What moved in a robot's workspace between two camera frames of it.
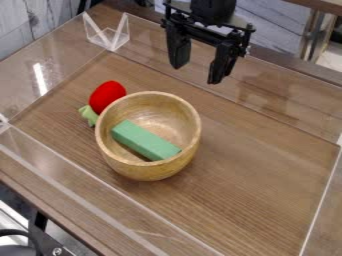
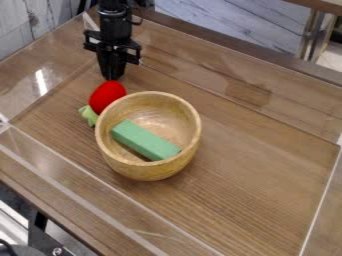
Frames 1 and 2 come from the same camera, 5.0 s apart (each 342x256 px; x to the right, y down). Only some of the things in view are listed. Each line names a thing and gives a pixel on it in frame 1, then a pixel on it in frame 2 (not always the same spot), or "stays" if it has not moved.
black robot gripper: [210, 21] → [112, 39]
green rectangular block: [142, 141] stays
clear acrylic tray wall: [88, 201] stays
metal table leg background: [321, 23] stays
